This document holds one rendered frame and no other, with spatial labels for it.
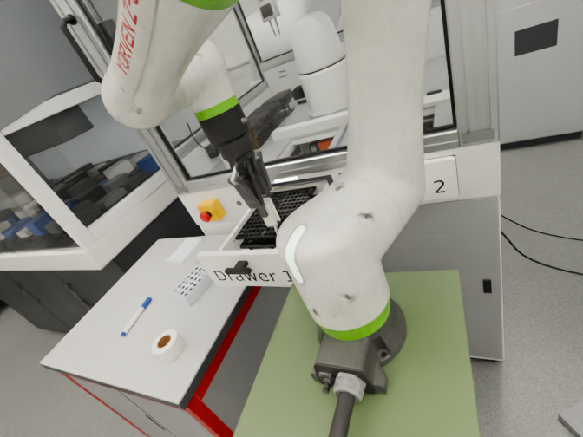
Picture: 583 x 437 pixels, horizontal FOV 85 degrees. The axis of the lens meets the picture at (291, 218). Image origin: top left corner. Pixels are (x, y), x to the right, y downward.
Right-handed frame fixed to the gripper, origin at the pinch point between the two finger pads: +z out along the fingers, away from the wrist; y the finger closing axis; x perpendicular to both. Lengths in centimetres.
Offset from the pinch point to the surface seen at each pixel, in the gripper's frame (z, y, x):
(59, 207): -12, -1, -85
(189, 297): 18.0, 13.1, -29.9
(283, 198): 6.8, -17.2, -5.9
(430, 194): 13.0, -19.4, 34.7
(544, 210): 96, -117, 79
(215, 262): 6.1, 10.9, -13.8
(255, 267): 8.0, 10.9, -2.5
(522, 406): 97, -10, 53
